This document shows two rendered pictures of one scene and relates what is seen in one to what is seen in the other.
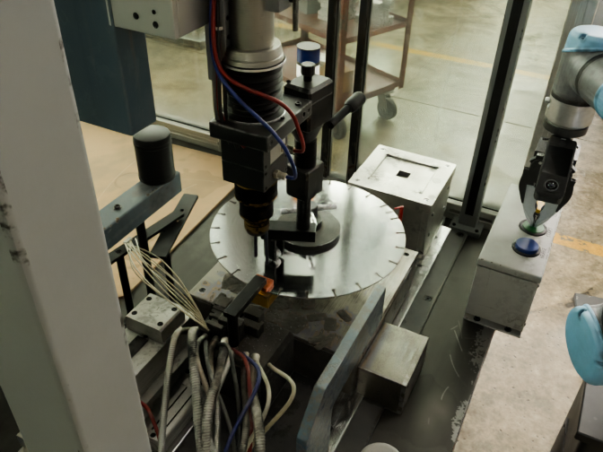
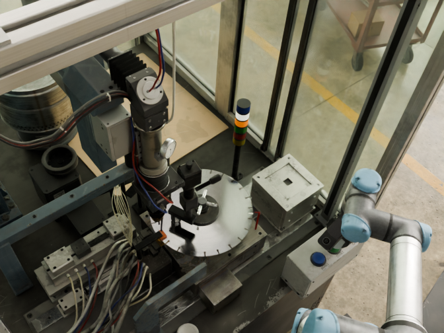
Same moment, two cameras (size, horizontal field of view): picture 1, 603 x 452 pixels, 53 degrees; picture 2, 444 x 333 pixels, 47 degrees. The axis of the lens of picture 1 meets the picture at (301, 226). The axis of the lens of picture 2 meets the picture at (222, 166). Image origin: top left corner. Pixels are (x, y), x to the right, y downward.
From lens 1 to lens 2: 85 cm
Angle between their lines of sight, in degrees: 21
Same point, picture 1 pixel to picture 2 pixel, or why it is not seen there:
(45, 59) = not seen: outside the picture
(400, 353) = (222, 287)
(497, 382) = (355, 295)
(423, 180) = (296, 190)
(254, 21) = (148, 160)
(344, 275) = (201, 245)
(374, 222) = (238, 217)
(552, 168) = (332, 231)
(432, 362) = (246, 295)
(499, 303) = (295, 279)
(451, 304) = (280, 265)
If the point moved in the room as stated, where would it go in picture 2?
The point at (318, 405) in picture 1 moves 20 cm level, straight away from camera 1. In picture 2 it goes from (144, 310) to (182, 253)
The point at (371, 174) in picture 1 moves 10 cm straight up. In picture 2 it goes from (269, 175) to (273, 157)
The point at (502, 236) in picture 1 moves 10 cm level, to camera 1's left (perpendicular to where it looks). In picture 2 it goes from (311, 246) to (282, 234)
